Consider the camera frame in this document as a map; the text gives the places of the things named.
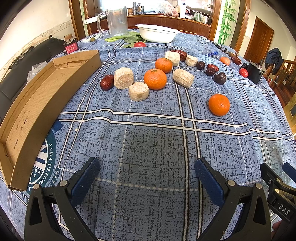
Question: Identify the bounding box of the brown wooden door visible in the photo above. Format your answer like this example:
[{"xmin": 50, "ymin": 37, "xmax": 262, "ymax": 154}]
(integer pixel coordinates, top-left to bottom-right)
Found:
[{"xmin": 244, "ymin": 17, "xmax": 274, "ymax": 63}]

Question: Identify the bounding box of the dark jacket on railing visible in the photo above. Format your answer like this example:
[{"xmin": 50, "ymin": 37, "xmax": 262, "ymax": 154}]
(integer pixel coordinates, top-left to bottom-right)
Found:
[{"xmin": 264, "ymin": 48, "xmax": 283, "ymax": 72}]

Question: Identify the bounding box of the small orange far mandarin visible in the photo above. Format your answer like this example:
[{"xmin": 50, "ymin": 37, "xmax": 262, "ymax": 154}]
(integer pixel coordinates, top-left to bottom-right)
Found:
[{"xmin": 220, "ymin": 57, "xmax": 231, "ymax": 66}]

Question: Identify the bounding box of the clear plastic pitcher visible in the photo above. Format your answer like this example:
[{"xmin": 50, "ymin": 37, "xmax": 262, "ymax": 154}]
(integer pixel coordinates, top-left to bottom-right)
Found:
[{"xmin": 96, "ymin": 6, "xmax": 128, "ymax": 37}]

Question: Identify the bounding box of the white yam piece back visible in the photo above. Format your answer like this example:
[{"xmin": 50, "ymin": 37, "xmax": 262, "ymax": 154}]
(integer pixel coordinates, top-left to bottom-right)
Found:
[{"xmin": 165, "ymin": 51, "xmax": 180, "ymax": 66}]

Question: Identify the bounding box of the red jujube date back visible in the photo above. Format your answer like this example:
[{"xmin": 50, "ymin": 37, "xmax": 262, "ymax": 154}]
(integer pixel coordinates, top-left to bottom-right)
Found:
[{"xmin": 171, "ymin": 50, "xmax": 187, "ymax": 62}]

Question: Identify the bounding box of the white plastic bowl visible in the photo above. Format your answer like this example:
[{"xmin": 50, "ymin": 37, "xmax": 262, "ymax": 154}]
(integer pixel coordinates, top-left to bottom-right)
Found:
[{"xmin": 136, "ymin": 24, "xmax": 180, "ymax": 43}]

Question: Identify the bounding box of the large orange mandarin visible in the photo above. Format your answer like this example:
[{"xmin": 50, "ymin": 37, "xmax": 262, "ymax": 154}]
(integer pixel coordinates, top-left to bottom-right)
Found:
[{"xmin": 144, "ymin": 68, "xmax": 167, "ymax": 90}]

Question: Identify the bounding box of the brown cardboard tray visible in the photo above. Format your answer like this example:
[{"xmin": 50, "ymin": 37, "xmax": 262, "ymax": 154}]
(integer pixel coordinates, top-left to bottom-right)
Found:
[{"xmin": 1, "ymin": 50, "xmax": 101, "ymax": 191}]

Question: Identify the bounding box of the blue marker pen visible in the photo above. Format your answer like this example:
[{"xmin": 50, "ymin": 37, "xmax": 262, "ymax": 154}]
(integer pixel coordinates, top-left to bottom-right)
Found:
[{"xmin": 206, "ymin": 51, "xmax": 219, "ymax": 57}]

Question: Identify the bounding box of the red cherry tomato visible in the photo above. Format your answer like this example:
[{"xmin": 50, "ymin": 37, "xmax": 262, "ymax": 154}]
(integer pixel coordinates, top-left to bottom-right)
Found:
[
  {"xmin": 239, "ymin": 68, "xmax": 248, "ymax": 78},
  {"xmin": 133, "ymin": 42, "xmax": 146, "ymax": 48}
]

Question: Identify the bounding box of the red date far right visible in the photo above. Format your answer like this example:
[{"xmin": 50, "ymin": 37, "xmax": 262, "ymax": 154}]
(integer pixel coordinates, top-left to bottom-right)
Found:
[{"xmin": 231, "ymin": 56, "xmax": 241, "ymax": 66}]

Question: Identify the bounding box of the black device on table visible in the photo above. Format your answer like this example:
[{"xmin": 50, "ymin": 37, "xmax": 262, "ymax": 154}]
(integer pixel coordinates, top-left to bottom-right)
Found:
[{"xmin": 240, "ymin": 62, "xmax": 264, "ymax": 84}]

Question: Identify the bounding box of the dark jar pink label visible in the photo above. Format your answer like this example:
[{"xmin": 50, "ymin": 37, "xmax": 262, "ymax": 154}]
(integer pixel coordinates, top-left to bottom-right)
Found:
[{"xmin": 63, "ymin": 34, "xmax": 79, "ymax": 55}]

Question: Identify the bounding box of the clear plastic bag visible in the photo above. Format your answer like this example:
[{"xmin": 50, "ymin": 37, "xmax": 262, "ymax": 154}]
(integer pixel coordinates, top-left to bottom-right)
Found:
[{"xmin": 27, "ymin": 61, "xmax": 47, "ymax": 83}]

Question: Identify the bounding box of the red cherry tomato right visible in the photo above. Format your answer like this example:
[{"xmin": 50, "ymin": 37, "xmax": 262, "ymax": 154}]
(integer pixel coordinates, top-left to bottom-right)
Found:
[{"xmin": 239, "ymin": 68, "xmax": 248, "ymax": 78}]

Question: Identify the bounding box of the blue plaid tablecloth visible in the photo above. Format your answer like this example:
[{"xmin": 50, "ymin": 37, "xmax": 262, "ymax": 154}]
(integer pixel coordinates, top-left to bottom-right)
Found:
[{"xmin": 0, "ymin": 29, "xmax": 296, "ymax": 241}]

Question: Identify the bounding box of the dark date small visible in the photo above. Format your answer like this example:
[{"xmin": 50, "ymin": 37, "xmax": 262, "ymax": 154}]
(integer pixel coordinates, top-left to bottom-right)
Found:
[{"xmin": 196, "ymin": 61, "xmax": 205, "ymax": 70}]

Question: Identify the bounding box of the wooden counter cabinet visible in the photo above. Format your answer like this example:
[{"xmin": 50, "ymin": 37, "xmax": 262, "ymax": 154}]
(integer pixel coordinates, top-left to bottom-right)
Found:
[{"xmin": 86, "ymin": 14, "xmax": 212, "ymax": 39}]

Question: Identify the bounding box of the dark date beside plum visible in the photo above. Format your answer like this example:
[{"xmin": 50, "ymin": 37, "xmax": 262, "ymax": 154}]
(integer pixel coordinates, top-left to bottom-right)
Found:
[{"xmin": 205, "ymin": 68, "xmax": 216, "ymax": 76}]

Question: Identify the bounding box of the round beige yam piece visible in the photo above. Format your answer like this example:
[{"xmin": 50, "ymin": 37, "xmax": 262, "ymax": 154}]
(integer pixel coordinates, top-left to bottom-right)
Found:
[{"xmin": 114, "ymin": 67, "xmax": 134, "ymax": 89}]

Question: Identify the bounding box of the black leather sofa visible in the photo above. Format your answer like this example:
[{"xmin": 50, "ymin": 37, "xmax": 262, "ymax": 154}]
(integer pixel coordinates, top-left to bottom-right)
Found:
[{"xmin": 1, "ymin": 37, "xmax": 65, "ymax": 121}]

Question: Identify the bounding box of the dark red jujube date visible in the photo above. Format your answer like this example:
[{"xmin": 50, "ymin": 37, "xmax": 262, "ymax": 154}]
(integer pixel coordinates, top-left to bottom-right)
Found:
[{"xmin": 207, "ymin": 64, "xmax": 219, "ymax": 72}]

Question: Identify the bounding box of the green leafy vegetable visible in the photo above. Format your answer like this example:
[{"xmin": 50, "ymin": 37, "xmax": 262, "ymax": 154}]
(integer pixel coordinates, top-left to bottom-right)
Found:
[{"xmin": 105, "ymin": 32, "xmax": 146, "ymax": 48}]

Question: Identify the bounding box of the dark plum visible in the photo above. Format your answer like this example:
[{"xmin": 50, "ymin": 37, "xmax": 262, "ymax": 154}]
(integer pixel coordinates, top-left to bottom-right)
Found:
[{"xmin": 214, "ymin": 72, "xmax": 227, "ymax": 85}]

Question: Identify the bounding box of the beige yam piece front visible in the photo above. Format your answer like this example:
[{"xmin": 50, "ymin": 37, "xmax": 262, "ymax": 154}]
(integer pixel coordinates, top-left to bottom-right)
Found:
[{"xmin": 128, "ymin": 82, "xmax": 149, "ymax": 101}]

